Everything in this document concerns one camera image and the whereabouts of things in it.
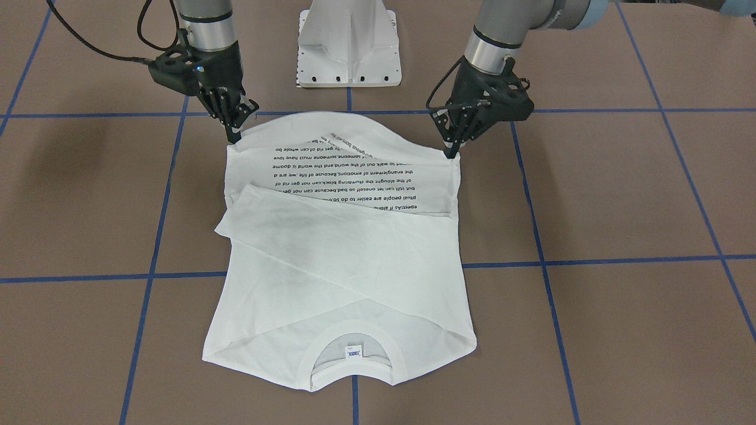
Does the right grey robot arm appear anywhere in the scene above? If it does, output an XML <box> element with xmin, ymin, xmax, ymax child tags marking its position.
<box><xmin>177</xmin><ymin>1</ymin><xmax>259</xmax><ymax>143</ymax></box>

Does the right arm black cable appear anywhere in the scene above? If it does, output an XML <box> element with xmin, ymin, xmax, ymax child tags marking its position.
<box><xmin>46</xmin><ymin>0</ymin><xmax>190</xmax><ymax>66</ymax></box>

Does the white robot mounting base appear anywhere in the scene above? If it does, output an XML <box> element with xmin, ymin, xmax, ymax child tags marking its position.
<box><xmin>296</xmin><ymin>1</ymin><xmax>402</xmax><ymax>88</ymax></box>

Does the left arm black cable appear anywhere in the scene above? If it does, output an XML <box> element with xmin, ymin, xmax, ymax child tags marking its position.
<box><xmin>425</xmin><ymin>56</ymin><xmax>464</xmax><ymax>116</ymax></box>

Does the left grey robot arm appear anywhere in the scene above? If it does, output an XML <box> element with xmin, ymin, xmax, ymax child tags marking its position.
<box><xmin>426</xmin><ymin>1</ymin><xmax>608</xmax><ymax>158</ymax></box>

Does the white long-sleeve printed shirt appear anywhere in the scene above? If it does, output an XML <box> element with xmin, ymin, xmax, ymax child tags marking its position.
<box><xmin>202</xmin><ymin>112</ymin><xmax>477</xmax><ymax>392</ymax></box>

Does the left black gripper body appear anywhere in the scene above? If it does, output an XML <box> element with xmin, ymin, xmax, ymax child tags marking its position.
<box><xmin>440</xmin><ymin>56</ymin><xmax>516</xmax><ymax>127</ymax></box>

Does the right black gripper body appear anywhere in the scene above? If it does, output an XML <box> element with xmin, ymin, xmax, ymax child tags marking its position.
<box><xmin>196</xmin><ymin>41</ymin><xmax>245</xmax><ymax>108</ymax></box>

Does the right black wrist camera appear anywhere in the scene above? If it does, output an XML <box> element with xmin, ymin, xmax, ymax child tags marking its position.
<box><xmin>148</xmin><ymin>45</ymin><xmax>208</xmax><ymax>96</ymax></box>

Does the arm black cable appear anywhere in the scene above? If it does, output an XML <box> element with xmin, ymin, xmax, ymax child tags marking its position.
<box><xmin>425</xmin><ymin>56</ymin><xmax>464</xmax><ymax>116</ymax></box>
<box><xmin>46</xmin><ymin>0</ymin><xmax>190</xmax><ymax>66</ymax></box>

